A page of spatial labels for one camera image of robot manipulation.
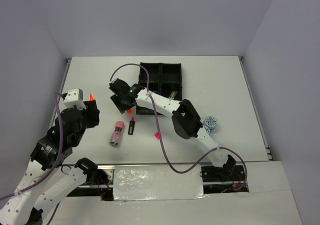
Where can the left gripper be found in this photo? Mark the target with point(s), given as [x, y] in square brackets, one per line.
[93, 113]

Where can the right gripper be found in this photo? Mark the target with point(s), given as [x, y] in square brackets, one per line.
[121, 108]

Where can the orange tip black highlighter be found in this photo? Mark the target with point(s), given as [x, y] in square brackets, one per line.
[91, 98]

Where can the pink tip black highlighter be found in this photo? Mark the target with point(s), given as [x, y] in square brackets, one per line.
[131, 126]

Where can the pink highlighter cap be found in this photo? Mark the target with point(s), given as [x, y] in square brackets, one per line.
[157, 136]

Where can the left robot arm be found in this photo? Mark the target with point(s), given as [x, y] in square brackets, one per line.
[31, 202]

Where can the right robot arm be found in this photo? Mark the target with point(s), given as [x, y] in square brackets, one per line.
[185, 119]

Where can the pink bottle of pens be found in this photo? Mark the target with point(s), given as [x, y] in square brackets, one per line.
[116, 135]

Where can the black compartment tray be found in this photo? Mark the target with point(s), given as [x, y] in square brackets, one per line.
[163, 78]

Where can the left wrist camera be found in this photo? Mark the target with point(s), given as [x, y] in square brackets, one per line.
[73, 98]

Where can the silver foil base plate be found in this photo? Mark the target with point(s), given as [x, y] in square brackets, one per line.
[156, 183]

